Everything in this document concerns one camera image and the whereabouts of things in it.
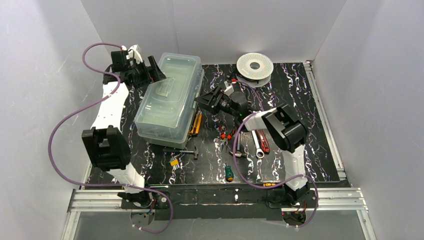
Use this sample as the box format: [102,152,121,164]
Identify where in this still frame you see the red black utility knife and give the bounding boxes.
[257,129,271,154]

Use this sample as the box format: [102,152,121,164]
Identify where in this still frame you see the green handled screwdriver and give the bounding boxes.
[225,161,234,183]

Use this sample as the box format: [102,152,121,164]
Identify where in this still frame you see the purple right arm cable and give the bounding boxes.
[231,79,320,229]

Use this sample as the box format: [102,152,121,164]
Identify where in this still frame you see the yellow black screwdriver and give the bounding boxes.
[262,182,276,187]

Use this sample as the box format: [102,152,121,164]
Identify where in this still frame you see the yellow hex key set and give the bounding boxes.
[170,157,181,170]

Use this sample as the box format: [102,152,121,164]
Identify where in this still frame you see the small black hammer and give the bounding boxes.
[162,146,199,160]

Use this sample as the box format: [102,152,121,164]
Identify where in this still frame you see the silver combination wrench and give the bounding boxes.
[251,130,265,159]

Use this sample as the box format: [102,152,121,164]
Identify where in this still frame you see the white filament spool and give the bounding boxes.
[235,52,274,88]

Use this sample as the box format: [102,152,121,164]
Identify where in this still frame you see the black marbled table mat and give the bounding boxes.
[86,62,342,186]

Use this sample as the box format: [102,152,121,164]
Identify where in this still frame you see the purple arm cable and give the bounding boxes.
[231,79,320,229]
[47,42,174,234]

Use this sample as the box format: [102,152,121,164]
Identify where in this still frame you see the green plastic tool box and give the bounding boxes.
[134,52,204,149]

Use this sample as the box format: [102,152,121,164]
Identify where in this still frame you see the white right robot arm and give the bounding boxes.
[194,86,310,204]

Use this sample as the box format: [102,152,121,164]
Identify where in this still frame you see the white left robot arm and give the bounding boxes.
[81,44,166,209]

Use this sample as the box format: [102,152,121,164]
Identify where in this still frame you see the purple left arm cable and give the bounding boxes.
[47,42,174,234]

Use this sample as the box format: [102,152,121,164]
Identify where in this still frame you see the red needle nose pliers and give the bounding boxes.
[218,124,237,153]

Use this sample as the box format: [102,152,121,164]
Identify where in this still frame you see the orange utility knife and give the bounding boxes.
[189,110,203,136]

